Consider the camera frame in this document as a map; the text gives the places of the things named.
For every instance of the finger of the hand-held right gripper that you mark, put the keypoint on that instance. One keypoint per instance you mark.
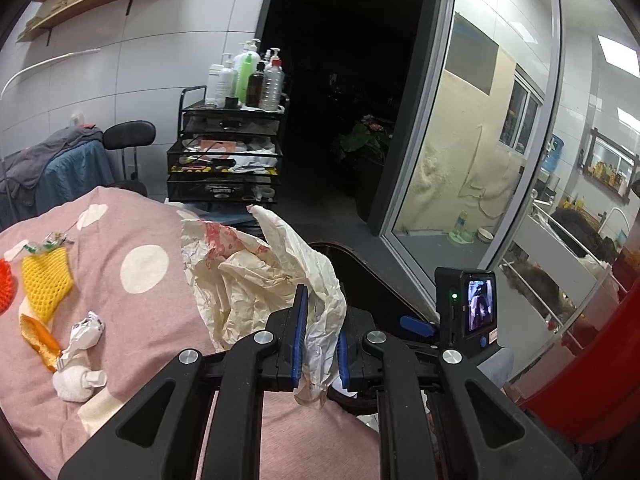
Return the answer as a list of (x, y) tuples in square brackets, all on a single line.
[(417, 326)]

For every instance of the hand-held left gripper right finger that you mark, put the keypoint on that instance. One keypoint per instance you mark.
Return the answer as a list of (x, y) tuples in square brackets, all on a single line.
[(343, 360)]

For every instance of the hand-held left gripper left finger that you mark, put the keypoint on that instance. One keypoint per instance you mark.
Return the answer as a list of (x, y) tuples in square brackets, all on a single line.
[(300, 330)]

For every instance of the black trash bin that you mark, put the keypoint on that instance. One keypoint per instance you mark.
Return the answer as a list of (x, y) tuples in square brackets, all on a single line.
[(385, 280)]

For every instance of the white paper bag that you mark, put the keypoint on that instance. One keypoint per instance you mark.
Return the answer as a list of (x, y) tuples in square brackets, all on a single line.
[(250, 280)]

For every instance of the yellow foam fruit net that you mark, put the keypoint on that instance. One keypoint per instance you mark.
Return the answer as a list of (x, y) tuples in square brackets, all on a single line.
[(45, 280)]

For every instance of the green pet water dispenser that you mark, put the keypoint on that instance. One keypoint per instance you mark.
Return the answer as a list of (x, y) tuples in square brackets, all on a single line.
[(462, 232)]

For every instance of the pet bowl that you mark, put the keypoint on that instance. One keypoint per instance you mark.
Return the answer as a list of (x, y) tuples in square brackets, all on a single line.
[(484, 235)]

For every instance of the grey furry animal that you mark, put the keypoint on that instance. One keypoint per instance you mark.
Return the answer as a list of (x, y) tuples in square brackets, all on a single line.
[(532, 285)]

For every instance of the pink polka-dot blanket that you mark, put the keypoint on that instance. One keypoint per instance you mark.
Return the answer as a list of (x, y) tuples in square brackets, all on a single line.
[(150, 335)]

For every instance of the dark furry animal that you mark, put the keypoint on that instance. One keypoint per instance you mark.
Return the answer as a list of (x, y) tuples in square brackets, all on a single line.
[(580, 232)]

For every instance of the black mesh trolley cart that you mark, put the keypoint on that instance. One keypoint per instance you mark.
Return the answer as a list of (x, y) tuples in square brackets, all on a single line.
[(225, 165)]

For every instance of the blue water jug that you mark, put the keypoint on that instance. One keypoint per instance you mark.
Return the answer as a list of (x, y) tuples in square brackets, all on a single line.
[(554, 155)]

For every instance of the potted plant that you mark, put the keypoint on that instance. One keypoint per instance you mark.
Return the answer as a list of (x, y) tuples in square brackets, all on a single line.
[(365, 135)]

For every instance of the glass door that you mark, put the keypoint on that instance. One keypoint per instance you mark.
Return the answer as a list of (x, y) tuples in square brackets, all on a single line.
[(470, 110)]

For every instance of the cream paper strip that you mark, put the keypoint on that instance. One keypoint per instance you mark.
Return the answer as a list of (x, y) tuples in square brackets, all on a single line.
[(100, 410)]

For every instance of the window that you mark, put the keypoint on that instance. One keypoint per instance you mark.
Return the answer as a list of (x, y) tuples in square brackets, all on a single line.
[(522, 110)]

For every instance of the clear bottle red cap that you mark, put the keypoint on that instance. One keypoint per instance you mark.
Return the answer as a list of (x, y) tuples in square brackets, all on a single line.
[(272, 87)]

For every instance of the brown bottle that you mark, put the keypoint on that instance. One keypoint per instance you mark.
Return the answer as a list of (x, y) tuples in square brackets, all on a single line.
[(256, 87)]

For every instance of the green bottle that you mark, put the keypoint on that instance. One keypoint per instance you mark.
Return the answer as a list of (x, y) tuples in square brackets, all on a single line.
[(245, 80)]

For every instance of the black stool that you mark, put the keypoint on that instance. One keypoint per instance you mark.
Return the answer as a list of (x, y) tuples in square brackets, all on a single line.
[(130, 135)]

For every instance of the white labelled pump bottle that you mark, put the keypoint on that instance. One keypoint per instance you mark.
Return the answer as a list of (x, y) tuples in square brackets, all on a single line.
[(222, 82)]

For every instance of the orange wrapper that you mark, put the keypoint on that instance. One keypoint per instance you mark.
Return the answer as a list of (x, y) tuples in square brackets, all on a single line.
[(37, 337)]

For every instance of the small green wrapper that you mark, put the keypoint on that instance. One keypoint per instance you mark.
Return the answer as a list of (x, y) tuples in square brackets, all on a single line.
[(50, 246)]

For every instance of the blue covered massage bed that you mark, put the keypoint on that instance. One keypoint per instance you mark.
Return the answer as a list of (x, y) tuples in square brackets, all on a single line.
[(75, 175)]

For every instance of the tall white pump bottle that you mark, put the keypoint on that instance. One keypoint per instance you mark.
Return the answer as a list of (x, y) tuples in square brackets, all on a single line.
[(249, 47)]

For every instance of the orange foam fruit net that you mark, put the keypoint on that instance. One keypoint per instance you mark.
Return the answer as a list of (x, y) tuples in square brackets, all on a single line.
[(4, 285)]

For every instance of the grey blanket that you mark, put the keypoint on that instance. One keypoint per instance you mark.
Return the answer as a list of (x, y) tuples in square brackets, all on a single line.
[(45, 155)]

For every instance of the white floor lamp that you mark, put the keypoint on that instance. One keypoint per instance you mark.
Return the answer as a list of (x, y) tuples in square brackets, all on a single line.
[(45, 62)]

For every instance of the wooden framed wall rack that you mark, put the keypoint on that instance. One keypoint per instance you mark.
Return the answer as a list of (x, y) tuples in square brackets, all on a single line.
[(610, 170)]

